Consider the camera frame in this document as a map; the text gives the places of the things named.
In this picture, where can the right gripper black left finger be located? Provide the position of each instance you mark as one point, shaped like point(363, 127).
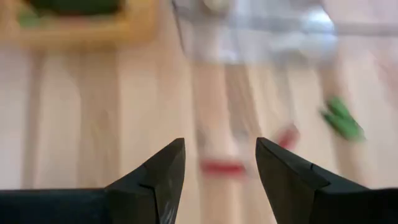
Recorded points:
point(149, 193)

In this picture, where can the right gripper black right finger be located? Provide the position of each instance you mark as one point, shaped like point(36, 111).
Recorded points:
point(295, 193)

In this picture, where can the large dark green pepper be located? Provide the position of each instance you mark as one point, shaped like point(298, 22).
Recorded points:
point(74, 6)

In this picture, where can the stubby green pepper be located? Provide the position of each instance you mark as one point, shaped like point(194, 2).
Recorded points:
point(28, 18)

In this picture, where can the red chili pepper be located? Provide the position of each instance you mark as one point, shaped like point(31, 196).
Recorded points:
point(222, 168)
point(287, 137)

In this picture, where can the green chili pepper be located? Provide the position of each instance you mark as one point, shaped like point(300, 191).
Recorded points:
point(345, 129)
point(337, 107)

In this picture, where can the large clear plastic bin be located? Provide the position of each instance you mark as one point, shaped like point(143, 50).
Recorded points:
point(248, 40)

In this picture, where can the yellow plastic basket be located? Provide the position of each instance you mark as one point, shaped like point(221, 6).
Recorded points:
point(93, 28)

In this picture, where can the white crumpled bulb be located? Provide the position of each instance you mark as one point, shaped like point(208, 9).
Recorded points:
point(318, 18)

